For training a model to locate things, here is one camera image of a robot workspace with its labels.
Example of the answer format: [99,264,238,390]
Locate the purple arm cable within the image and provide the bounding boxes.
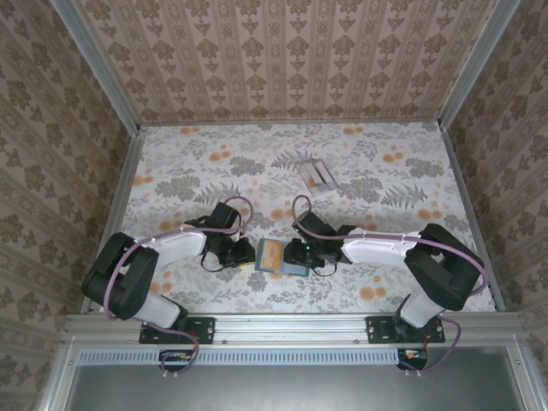
[291,194,490,378]
[104,195,253,381]

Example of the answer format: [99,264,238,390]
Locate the white slotted cable duct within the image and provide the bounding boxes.
[78,348,430,366]

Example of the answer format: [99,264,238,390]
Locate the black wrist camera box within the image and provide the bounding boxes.
[291,209,330,241]
[211,201,241,233]

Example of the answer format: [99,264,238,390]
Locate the aluminium frame corner post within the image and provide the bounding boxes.
[54,0,143,134]
[438,0,514,130]

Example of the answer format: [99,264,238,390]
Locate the thin black right gripper cable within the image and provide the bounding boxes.
[308,263,342,278]

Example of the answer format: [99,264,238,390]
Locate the aluminium frame long rail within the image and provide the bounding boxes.
[63,311,527,344]

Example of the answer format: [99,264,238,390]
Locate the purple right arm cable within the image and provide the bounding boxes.
[291,194,490,378]

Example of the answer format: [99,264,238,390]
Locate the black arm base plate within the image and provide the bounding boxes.
[366,313,447,346]
[139,315,216,346]

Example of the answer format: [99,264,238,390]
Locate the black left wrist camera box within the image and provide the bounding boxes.
[211,201,241,233]

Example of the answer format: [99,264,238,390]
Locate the orange credit card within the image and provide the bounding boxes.
[258,241,284,271]

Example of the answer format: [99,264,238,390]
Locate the aluminium frame side rail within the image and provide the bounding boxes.
[440,123,507,313]
[80,127,147,314]

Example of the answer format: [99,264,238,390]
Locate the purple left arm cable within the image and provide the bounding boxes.
[104,195,253,381]

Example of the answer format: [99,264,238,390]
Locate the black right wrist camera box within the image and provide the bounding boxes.
[291,209,330,241]

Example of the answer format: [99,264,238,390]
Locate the thin black left gripper cable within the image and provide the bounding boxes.
[200,252,232,275]

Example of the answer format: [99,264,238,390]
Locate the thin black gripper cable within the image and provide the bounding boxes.
[308,263,342,278]
[200,252,232,275]

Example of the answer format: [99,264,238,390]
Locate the black base connector box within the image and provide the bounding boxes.
[158,348,201,380]
[396,348,430,372]

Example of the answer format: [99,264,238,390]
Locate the blue card holder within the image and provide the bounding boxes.
[253,238,311,278]

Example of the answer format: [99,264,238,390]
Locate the clear acrylic card stand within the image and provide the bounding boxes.
[298,158,338,199]

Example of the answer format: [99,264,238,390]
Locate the grey metal panel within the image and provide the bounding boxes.
[63,346,528,411]

